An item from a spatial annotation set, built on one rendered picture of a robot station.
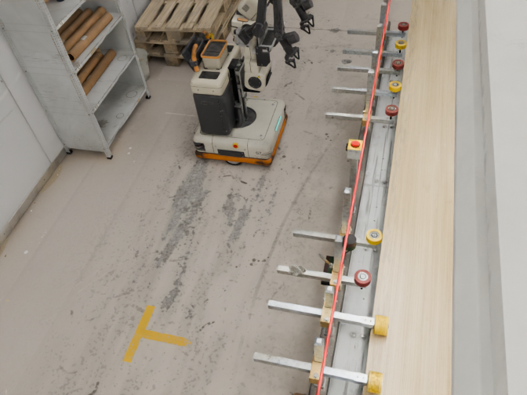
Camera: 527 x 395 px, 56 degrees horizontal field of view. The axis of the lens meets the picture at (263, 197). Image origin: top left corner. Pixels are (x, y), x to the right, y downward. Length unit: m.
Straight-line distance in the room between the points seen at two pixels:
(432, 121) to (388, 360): 1.55
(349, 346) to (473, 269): 1.89
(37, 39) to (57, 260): 1.60
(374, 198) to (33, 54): 2.68
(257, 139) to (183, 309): 1.44
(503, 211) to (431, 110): 2.66
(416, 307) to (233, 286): 1.50
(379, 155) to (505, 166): 2.67
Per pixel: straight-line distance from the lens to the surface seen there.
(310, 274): 2.45
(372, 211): 3.01
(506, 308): 0.57
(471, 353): 0.63
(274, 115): 4.19
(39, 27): 3.98
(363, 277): 2.40
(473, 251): 0.70
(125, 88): 5.13
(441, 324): 2.34
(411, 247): 2.53
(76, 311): 3.70
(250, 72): 3.77
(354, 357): 2.52
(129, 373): 3.35
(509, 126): 0.75
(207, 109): 3.90
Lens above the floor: 2.93
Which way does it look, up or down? 48 degrees down
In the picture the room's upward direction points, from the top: 8 degrees counter-clockwise
